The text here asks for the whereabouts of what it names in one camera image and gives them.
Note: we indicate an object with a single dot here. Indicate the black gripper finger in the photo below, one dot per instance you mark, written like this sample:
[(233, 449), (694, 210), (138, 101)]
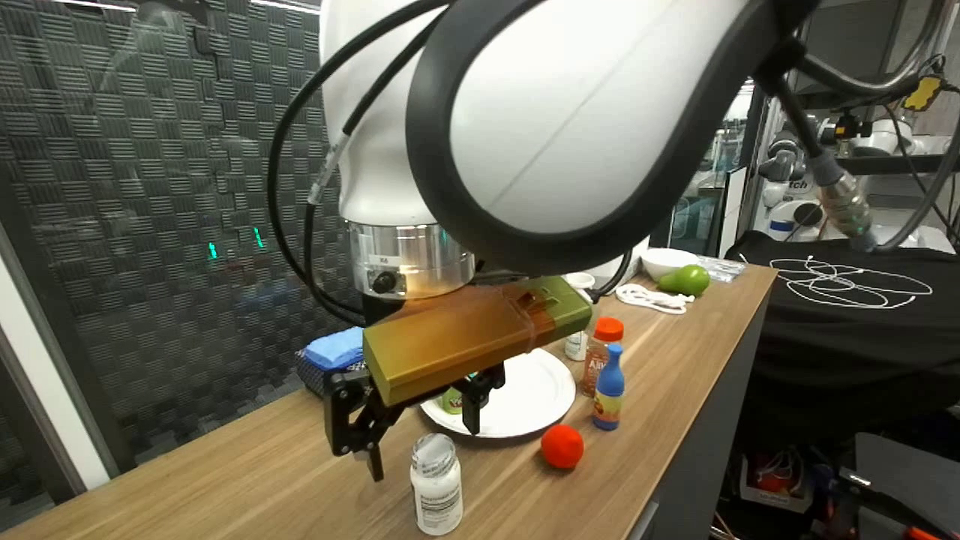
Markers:
[(482, 385), (355, 414)]

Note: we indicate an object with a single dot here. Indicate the brown wrist camera box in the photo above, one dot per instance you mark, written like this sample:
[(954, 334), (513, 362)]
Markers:
[(468, 339)]

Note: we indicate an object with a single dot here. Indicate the blue bottle colourful label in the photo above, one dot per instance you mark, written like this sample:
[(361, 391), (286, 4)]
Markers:
[(609, 395)]

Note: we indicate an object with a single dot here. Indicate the black cloth covered table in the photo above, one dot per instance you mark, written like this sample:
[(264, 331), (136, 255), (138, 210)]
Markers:
[(850, 349)]

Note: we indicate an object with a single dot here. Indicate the white round plate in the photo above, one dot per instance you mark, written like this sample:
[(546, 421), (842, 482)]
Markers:
[(529, 399)]

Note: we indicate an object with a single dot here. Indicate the white bottle green label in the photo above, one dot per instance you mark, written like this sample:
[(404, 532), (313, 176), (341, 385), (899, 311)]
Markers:
[(577, 345)]

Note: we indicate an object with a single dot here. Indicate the yellow tag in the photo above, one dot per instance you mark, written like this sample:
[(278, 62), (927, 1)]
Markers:
[(925, 92)]

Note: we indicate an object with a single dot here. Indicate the white shallow dish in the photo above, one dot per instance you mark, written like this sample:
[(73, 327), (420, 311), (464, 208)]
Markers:
[(721, 267)]

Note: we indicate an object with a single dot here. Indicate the orange items under table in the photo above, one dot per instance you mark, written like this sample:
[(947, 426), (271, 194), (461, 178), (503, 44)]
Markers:
[(774, 470)]

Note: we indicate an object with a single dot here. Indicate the white lab equipment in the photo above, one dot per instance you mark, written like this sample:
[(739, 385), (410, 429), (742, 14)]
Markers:
[(796, 213)]

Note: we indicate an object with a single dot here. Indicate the black chair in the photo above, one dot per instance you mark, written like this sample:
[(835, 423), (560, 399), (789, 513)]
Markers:
[(902, 482)]

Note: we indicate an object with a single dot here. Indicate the green pear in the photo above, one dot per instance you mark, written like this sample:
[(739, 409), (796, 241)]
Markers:
[(685, 281)]

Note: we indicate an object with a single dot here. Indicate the blue sponge block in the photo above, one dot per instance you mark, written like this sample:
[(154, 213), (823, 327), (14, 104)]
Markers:
[(332, 349)]

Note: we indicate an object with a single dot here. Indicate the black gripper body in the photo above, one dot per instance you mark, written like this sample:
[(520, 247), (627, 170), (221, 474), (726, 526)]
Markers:
[(367, 311)]

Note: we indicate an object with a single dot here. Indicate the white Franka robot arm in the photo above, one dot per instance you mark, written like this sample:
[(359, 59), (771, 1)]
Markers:
[(560, 121)]

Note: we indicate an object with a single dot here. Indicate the red ball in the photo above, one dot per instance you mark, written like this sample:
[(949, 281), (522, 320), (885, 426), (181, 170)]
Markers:
[(561, 449)]

